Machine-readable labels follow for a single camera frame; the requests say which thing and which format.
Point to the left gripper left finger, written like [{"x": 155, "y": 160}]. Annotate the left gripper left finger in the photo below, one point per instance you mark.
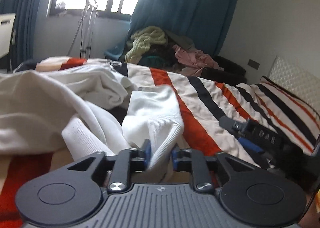
[{"x": 114, "y": 172}]

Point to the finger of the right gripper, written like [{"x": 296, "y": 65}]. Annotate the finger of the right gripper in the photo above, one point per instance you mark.
[
  {"x": 234, "y": 127},
  {"x": 249, "y": 145}
]

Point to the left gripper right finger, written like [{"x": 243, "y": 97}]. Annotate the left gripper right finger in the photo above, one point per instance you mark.
[{"x": 208, "y": 173}]

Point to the white knit sweater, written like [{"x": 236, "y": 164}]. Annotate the white knit sweater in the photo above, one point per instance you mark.
[{"x": 86, "y": 109}]

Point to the striped pillow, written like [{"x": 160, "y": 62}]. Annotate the striped pillow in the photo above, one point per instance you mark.
[{"x": 298, "y": 120}]

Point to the black bedside seat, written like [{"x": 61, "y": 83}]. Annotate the black bedside seat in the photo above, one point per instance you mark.
[{"x": 232, "y": 73}]

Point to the white quilted headboard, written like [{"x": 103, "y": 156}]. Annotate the white quilted headboard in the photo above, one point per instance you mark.
[{"x": 296, "y": 80}]

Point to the pink garment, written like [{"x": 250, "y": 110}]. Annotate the pink garment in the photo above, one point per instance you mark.
[{"x": 194, "y": 61}]

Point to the olive grey garment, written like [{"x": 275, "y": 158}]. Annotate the olive grey garment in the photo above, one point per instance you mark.
[{"x": 182, "y": 41}]

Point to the dark green garment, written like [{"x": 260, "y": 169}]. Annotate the dark green garment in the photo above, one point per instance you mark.
[{"x": 154, "y": 61}]

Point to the teal curtain right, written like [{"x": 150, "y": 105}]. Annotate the teal curtain right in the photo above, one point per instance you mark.
[{"x": 205, "y": 22}]

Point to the teal curtain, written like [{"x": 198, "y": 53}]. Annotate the teal curtain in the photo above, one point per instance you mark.
[
  {"x": 27, "y": 15},
  {"x": 205, "y": 22}
]

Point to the teal curtain left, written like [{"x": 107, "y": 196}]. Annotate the teal curtain left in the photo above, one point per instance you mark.
[{"x": 27, "y": 15}]

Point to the wall socket plate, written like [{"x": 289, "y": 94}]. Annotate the wall socket plate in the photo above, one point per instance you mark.
[{"x": 255, "y": 65}]

